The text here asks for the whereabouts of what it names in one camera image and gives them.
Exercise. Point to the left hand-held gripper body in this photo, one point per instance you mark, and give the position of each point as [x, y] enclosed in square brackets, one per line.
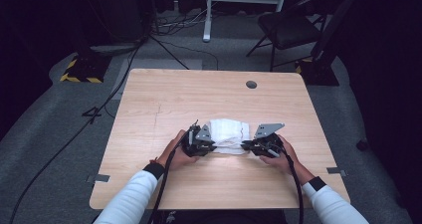
[195, 144]

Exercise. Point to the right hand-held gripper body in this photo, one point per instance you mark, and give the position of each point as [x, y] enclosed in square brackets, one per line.
[268, 141]

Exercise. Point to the white towel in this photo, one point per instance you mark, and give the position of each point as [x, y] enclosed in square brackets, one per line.
[229, 132]

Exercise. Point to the person's left hand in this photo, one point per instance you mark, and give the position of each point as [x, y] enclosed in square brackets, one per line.
[175, 156]

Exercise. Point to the person's right hand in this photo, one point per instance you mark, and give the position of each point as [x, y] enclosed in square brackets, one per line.
[282, 162]

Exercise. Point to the red wrist band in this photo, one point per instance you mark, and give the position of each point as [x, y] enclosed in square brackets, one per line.
[153, 160]

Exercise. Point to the dark round table grommet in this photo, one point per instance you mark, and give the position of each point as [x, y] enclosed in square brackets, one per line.
[251, 84]

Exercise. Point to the person's dark lap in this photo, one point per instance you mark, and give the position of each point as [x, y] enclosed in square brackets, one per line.
[225, 218]

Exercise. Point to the grey tape strip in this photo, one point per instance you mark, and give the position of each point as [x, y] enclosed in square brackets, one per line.
[99, 178]
[336, 171]

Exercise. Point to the black yellow striped stand base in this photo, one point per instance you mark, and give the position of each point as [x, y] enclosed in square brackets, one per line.
[84, 69]
[320, 73]

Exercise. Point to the black caster wheel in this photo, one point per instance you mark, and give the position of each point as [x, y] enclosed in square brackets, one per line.
[363, 145]

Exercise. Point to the black folding chair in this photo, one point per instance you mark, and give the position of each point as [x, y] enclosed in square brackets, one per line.
[288, 28]

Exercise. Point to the black slanted stand pole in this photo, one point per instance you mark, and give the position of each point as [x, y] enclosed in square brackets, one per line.
[335, 21]

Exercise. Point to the dark equipment stand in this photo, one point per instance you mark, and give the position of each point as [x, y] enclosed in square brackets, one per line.
[119, 15]

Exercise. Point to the white desk frame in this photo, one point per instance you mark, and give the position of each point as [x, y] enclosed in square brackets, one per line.
[208, 15]

